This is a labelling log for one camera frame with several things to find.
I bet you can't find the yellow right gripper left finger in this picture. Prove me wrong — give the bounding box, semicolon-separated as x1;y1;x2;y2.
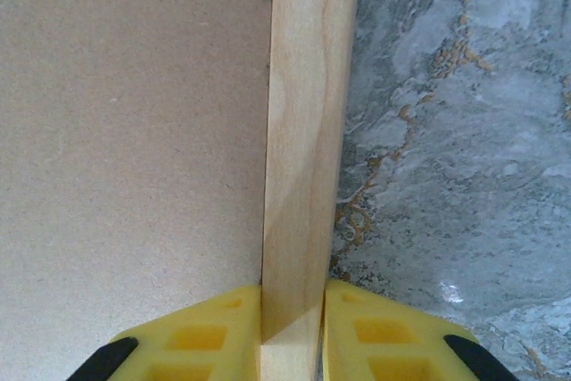
66;284;263;381

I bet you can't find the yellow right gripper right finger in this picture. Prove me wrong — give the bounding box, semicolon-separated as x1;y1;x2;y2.
321;280;518;381

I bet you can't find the brown backing board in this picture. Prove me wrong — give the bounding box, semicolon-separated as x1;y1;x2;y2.
0;0;275;381

